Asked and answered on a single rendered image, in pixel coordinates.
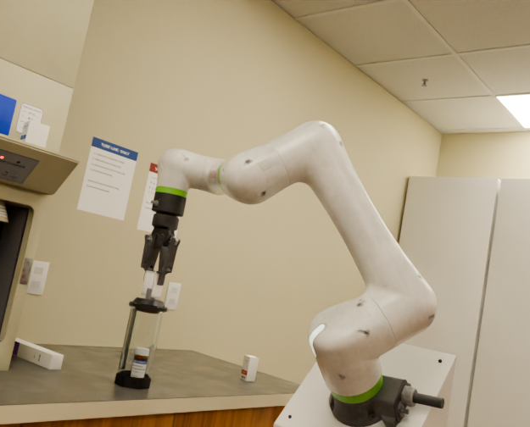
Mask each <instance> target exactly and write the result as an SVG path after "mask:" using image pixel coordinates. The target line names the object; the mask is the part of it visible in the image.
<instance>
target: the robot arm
mask: <svg viewBox="0 0 530 427"><path fill-rule="evenodd" d="M298 182H301V183H305V184H306V185H308V186H309V187H310V188H311V189H312V191H313V192H314V193H315V195H316V196H317V198H318V199H319V201H320V202H321V204H322V206H323V207H324V209H325V210H326V212H327V213H328V215H329V216H330V218H331V220H332V222H333V223H334V224H335V226H336V228H337V229H338V232H339V234H340V236H341V237H342V238H343V241H344V243H345V244H346V246H347V248H348V250H349V252H350V254H351V256H352V258H353V260H354V262H355V264H356V266H357V268H358V270H359V272H360V274H361V276H362V279H363V281H364V282H365V286H366V289H365V293H364V294H362V295H361V296H359V297H356V298H354V299H352V300H349V301H347V302H342V303H339V304H337V305H335V306H332V307H329V308H327V309H325V310H323V311H321V312H320V313H318V314H317V315H316V316H315V317H314V318H313V319H312V321H311V322H310V326H309V328H308V339H309V342H310V346H311V348H312V351H313V353H314V355H315V360H316V362H317V364H318V366H319V369H320V371H321V375H322V377H323V379H324V381H325V383H326V386H327V388H328V389H329V390H330V392H331V394H330V396H329V405H330V408H331V410H332V413H333V415H334V417H335V418H336V419H337V420H338V421H339V422H341V423H343V424H346V425H347V426H351V427H366V426H370V425H373V424H376V423H378V422H379V421H381V420H382V422H383V423H384V424H385V426H386V427H396V426H397V424H398V423H400V421H401V419H402V418H403V416H404V414H410V410H408V409H406V407H407V406H409V407H414V406H415V405H416V404H417V403H418V404H421V405H426V406H430V407H434V408H442V409H443V408H444V399H443V398H442V397H437V396H429V395H425V394H421V393H417V389H416V388H414V387H411V384H410V383H408V382H407V380H404V379H400V378H395V377H391V376H386V375H382V365H381V362H380V359H379V357H380V356H382V355H383V354H384V353H386V352H388V351H390V350H392V349H394V348H395V347H397V346H398V345H400V344H402V343H404V342H405V341H408V340H409V339H410V338H412V337H414V336H416V335H418V334H419V333H421V332H422V331H424V330H426V329H427V328H428V327H429V326H430V325H431V324H432V322H433V320H434V319H435V317H436V314H437V310H438V302H437V298H436V296H435V293H434V291H433V290H432V288H431V286H430V285H428V283H427V282H426V281H425V280H424V278H423V277H422V276H421V274H420V273H419V272H418V270H417V269H416V268H415V266H414V265H413V264H412V262H411V261H410V260H409V259H408V258H407V256H406V255H405V254H404V252H403V250H402V249H401V248H400V246H399V244H398V243H397V242H396V241H395V239H394V238H393V236H392V234H391V233H390V231H389V230H388V228H387V226H386V225H385V224H384V222H383V221H382V218H381V217H380V215H379V213H378V212H377V210H376V209H375V207H374V205H373V203H372V202H371V199H370V198H369V197H368V195H367V193H366V191H365V188H364V187H363V186H362V184H361V182H360V179H359V177H358V175H357V174H356V172H355V170H354V166H353V165H352V163H351V161H350V159H349V155H348V154H347V151H346V149H345V147H344V144H343V142H342V139H341V137H340V135H339V134H338V132H337V131H336V129H335V128H334V127H332V126H331V125H329V124H328V123H326V122H323V121H319V120H313V121H309V122H306V123H303V124H301V125H300V126H298V127H297V128H295V129H293V130H291V131H289V132H288V133H286V134H284V135H282V136H279V137H277V138H276V139H274V140H272V141H269V142H267V143H266V144H263V145H260V146H257V147H254V148H251V149H249V150H247V151H244V152H240V153H237V154H235V155H233V156H231V157H229V158H228V159H227V160H225V159H221V158H211V157H205V156H202V155H199V154H196V153H194V152H189V151H187V150H184V149H181V148H171V149H169V150H167V151H166V152H164V153H163V154H162V155H161V157H160V158H159V161H158V179H157V185H156V190H155V194H154V199H153V200H152V201H151V203H152V204H153V206H152V211H154V212H155V214H154V215H153V221H152V226H153V231H152V234H150V235H145V236H144V238H145V244H144V248H143V254H142V263H141V268H144V270H145V274H144V278H143V285H142V293H141V294H142V295H144V296H146V292H147V289H148V288H152V287H153V289H152V294H151V297H156V298H160V296H161V291H162V287H163V285H164V282H165V276H166V275H167V274H168V273H171V272H172V269H173V265H174V262H175V258H176V251H177V248H178V246H179V244H180V242H181V240H180V239H176V238H175V230H177V229H178V225H179V218H178V217H182V216H183V214H184V209H185V205H186V200H187V194H188V190H189V189H191V188H192V189H198V190H200V191H206V192H209V193H212V194H215V195H227V196H228V197H230V198H231V199H233V200H235V201H237V202H241V203H244V204H249V205H254V204H259V203H262V202H264V201H266V200H267V199H269V198H270V197H273V196H274V195H276V194H277V193H278V192H280V191H282V190H283V189H285V188H287V187H288V186H290V185H292V184H294V183H298ZM158 255H159V271H156V273H155V270H153V269H154V266H155V264H156V261H157V258H158ZM154 274H155V277H154ZM153 278H154V281H153Z"/></svg>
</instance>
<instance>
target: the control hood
mask: <svg viewBox="0 0 530 427"><path fill-rule="evenodd" d="M0 149H2V150H5V151H8V152H11V153H16V154H19V155H22V156H25V157H27V158H33V159H35V160H39V161H40V162H39V163H38V164H37V166H36V167H35V168H34V169H33V170H32V171H31V173H30V174H29V176H28V177H27V178H26V180H25V181H24V182H23V184H20V183H16V182H13V181H9V180H4V179H0V182H2V183H5V184H9V185H11V186H17V187H21V188H25V189H28V190H32V191H38V192H41V193H44V194H48V195H53V194H54V193H55V192H56V191H57V190H58V189H59V188H60V187H61V185H62V184H63V183H64V181H65V180H66V179H67V178H68V176H69V175H70V174H71V173H72V171H73V170H74V169H75V167H76V166H77V165H78V164H79V162H80V160H79V158H74V157H71V156H69V155H66V154H63V153H61V152H56V151H54V150H50V149H47V148H45V147H40V146H38V145H35V144H32V143H29V142H26V141H21V140H19V139H16V138H13V137H11V136H6V135H3V134H0Z"/></svg>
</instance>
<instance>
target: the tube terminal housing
mask: <svg viewBox="0 0 530 427"><path fill-rule="evenodd" d="M72 93H73V89H72V88H70V87H67V86H65V85H62V84H60V83H58V82H56V81H54V80H50V79H48V78H46V77H44V76H42V75H39V74H36V73H34V72H32V71H29V70H28V69H24V68H22V67H19V66H18V65H16V64H12V63H10V62H8V61H6V60H3V59H1V58H0V94H2V95H4V96H7V97H11V98H13V99H15V100H17V103H16V106H15V112H14V117H13V120H12V124H11V127H10V131H9V134H8V136H11V137H13V138H16V139H19V140H20V138H21V134H20V133H18V132H15V128H16V125H17V121H18V118H19V114H20V107H21V103H22V102H23V103H28V104H30V105H32V106H35V107H37V108H41V109H43V110H44V112H43V116H42V122H41V124H43V125H47V126H50V129H49V132H48V137H47V143H46V146H45V148H47V149H50V150H54V151H56V152H59V148H60V144H61V141H62V136H63V133H64V126H65V122H66V119H67V114H68V111H69V107H70V100H71V97H72ZM48 196H49V195H48V194H44V193H41V192H38V191H32V190H28V189H25V188H21V187H17V186H11V185H9V184H5V183H2V182H0V200H3V201H4V203H5V204H7V205H8V206H10V207H18V208H28V209H29V214H28V219H27V222H26V226H25V233H24V236H23V240H22V243H21V248H20V254H19V257H18V262H17V265H16V269H15V272H14V279H13V283H12V286H11V291H10V294H9V298H8V305H7V308H6V312H5V315H4V320H3V326H2V329H1V334H0V371H8V368H9V365H10V361H11V357H12V353H13V350H14V343H15V339H16V335H17V331H18V328H19V323H20V317H21V313H22V309H23V306H24V301H25V295H26V292H27V287H28V284H29V280H30V276H31V272H30V275H29V279H28V283H27V285H21V284H20V277H21V274H22V269H23V266H24V262H25V258H33V261H32V265H33V262H34V258H35V254H36V248H37V243H38V240H39V236H40V232H41V228H42V222H43V218H44V214H45V211H46V206H47V200H48ZM32 265H31V270H32Z"/></svg>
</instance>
